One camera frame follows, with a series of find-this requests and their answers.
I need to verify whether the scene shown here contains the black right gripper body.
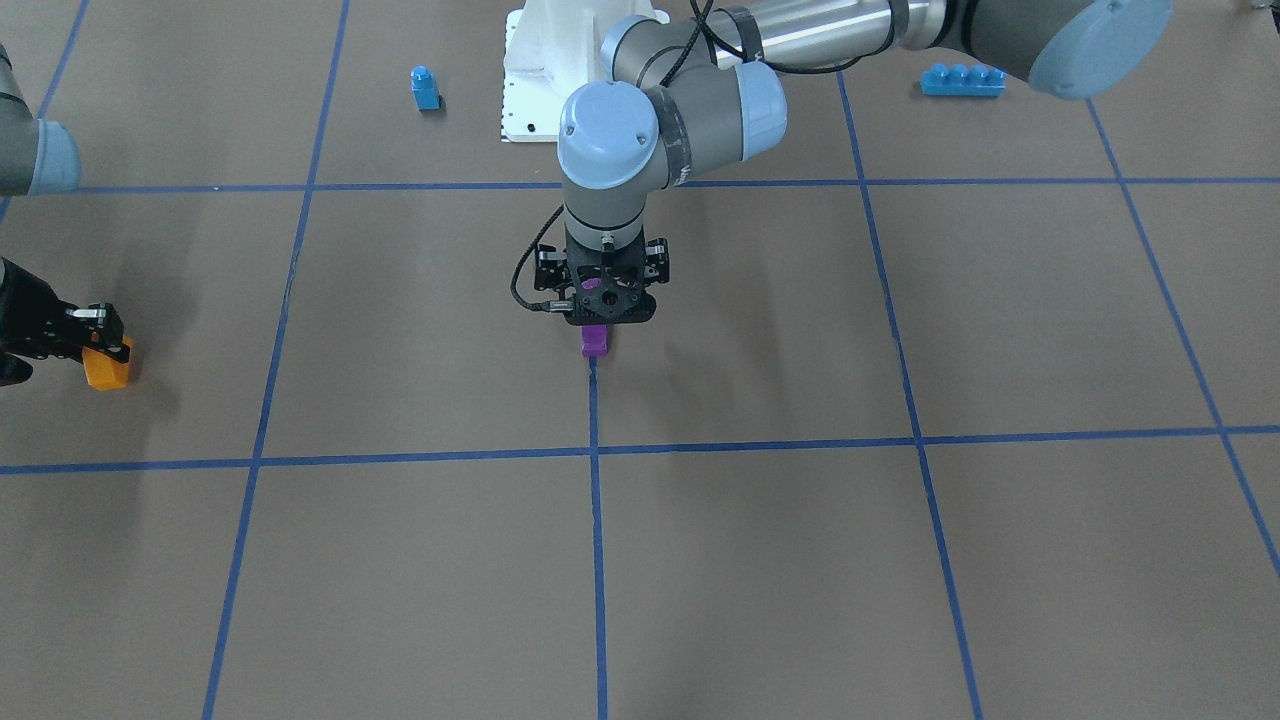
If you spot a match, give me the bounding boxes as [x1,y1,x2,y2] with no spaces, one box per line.
[1,258,81,387]

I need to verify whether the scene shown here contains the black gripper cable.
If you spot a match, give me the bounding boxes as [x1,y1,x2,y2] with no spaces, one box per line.
[511,205,573,315]

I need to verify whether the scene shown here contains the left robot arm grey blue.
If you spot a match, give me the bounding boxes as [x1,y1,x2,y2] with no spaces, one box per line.
[509,1,1175,327]

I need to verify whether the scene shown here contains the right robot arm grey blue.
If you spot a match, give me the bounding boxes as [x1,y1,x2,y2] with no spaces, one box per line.
[1,50,132,391]

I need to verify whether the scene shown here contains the long blue block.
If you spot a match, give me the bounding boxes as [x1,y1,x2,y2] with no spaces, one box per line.
[919,63,1009,97]

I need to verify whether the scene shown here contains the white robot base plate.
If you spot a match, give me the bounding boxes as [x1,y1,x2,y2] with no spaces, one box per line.
[500,1,669,143]

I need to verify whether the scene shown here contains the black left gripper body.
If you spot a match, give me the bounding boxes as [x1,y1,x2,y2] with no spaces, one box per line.
[535,236,669,325]

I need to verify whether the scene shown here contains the orange trapezoid block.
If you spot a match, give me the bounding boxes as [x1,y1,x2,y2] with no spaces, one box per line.
[81,347,131,391]

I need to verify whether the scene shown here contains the small blue block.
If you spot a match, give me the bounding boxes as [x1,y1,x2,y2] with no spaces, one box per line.
[410,65,442,111]

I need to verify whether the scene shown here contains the purple trapezoid block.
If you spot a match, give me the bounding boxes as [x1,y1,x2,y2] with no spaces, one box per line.
[580,325,609,359]

